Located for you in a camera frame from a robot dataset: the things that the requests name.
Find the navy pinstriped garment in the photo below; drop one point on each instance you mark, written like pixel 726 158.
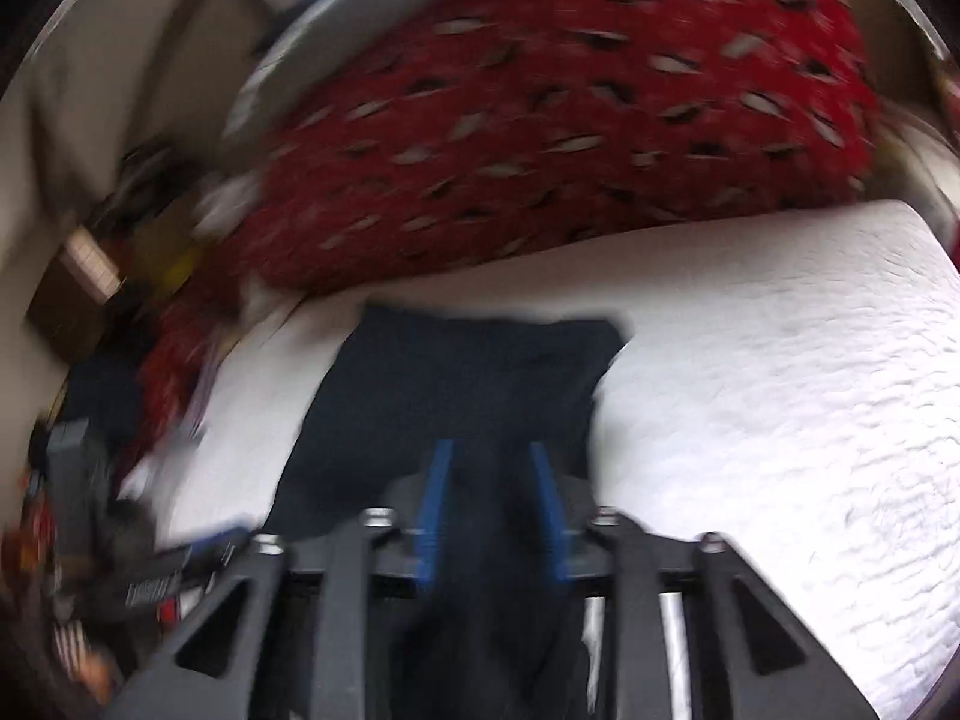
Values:
pixel 465 390

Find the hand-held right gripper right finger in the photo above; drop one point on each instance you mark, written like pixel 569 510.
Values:
pixel 547 517

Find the white mattress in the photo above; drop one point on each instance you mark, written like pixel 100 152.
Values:
pixel 780 405

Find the cardboard box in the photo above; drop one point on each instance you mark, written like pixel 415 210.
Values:
pixel 169 247

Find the red penguin print blanket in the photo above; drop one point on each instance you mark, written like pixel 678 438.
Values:
pixel 570 112

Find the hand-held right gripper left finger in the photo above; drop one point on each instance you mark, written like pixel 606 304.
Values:
pixel 433 517

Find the person's polka dot clothing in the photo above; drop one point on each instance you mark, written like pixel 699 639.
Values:
pixel 67 637

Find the brown box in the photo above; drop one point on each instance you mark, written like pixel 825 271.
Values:
pixel 71 292

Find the white crumpled cloth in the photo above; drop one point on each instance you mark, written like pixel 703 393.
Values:
pixel 225 210

